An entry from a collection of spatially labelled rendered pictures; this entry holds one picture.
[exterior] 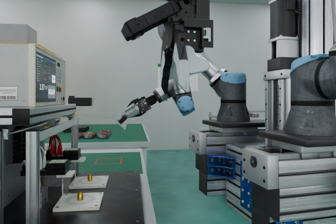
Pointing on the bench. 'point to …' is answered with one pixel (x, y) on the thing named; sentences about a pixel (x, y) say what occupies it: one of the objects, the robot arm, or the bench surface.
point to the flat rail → (56, 129)
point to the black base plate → (116, 193)
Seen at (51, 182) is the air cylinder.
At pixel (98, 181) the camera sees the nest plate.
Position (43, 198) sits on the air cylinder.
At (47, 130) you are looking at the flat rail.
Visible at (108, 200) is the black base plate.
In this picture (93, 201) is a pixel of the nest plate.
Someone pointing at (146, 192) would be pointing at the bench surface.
